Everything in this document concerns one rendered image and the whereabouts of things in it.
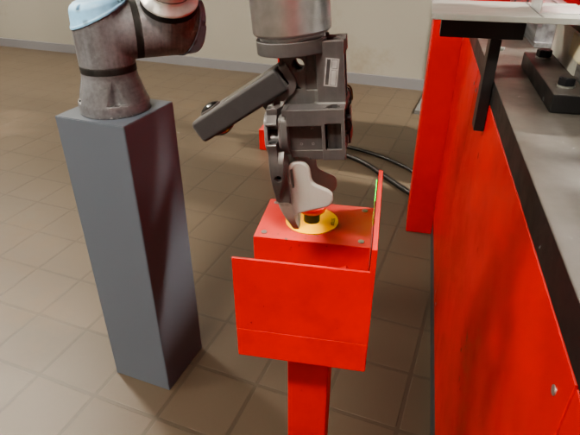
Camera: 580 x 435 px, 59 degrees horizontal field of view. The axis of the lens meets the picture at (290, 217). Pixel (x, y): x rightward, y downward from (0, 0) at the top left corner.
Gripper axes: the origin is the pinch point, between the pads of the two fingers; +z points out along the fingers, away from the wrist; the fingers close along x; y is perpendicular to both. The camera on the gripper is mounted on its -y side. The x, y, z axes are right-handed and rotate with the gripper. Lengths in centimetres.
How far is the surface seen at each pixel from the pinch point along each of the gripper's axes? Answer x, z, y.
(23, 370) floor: 39, 75, -94
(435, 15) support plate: 44.3, -14.6, 17.8
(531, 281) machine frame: -2.1, 6.2, 26.3
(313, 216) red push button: 8.7, 4.7, 1.1
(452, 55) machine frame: 138, 13, 29
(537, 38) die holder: 84, -2, 43
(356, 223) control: 10.3, 6.5, 6.6
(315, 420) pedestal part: 2.3, 37.5, 0.1
